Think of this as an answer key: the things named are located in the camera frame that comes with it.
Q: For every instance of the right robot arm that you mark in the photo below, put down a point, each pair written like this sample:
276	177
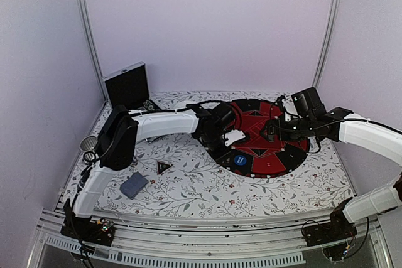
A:
343	125

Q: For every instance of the aluminium frame post left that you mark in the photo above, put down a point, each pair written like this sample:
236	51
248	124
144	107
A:
84	15

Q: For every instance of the loose blue card deck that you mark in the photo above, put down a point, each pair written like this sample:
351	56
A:
133	185

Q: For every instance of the round red black poker mat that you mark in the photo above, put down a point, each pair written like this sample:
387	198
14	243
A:
264	158

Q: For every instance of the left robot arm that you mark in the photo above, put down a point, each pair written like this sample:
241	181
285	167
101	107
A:
116	142

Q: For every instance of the ribbed metal cup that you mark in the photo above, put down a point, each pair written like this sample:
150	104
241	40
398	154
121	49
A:
88	143

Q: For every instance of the floral tablecloth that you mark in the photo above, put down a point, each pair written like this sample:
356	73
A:
197	187

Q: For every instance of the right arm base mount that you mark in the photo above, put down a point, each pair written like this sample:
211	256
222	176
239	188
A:
322	233

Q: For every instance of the short poker chip row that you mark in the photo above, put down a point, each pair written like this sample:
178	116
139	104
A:
148	105

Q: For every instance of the triangular all in marker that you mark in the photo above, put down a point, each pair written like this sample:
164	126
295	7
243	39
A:
162	167

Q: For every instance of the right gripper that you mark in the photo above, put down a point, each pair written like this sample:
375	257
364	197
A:
282	135

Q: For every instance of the blue small blind button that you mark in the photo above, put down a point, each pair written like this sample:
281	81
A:
240	160

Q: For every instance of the white ceramic bowl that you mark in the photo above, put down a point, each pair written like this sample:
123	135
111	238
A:
183	104

